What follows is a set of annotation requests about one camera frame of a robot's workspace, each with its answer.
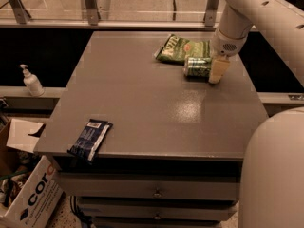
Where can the white pump bottle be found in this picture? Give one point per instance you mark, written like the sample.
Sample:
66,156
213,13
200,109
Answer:
32,82

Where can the top drawer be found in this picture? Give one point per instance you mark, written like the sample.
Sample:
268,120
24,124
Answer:
147,187

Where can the blue snack packet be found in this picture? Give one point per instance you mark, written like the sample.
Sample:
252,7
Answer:
90,140

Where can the green chip bag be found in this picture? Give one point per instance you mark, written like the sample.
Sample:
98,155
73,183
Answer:
177,49

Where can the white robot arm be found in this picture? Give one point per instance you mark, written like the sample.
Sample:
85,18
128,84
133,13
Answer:
272,178

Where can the metal railing frame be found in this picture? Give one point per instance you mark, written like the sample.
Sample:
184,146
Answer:
111,14

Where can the green soda can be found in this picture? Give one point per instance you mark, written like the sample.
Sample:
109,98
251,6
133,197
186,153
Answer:
197,67

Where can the white cardboard box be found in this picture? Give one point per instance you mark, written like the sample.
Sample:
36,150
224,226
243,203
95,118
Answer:
29,193

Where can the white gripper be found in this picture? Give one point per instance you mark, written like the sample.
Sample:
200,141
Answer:
225,47

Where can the drawer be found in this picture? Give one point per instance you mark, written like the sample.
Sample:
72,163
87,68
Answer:
156,209
147,187

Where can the middle drawer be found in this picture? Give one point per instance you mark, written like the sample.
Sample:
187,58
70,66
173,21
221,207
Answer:
156,209

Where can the grey drawer cabinet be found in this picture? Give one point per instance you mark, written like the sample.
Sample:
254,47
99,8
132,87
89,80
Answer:
164,124

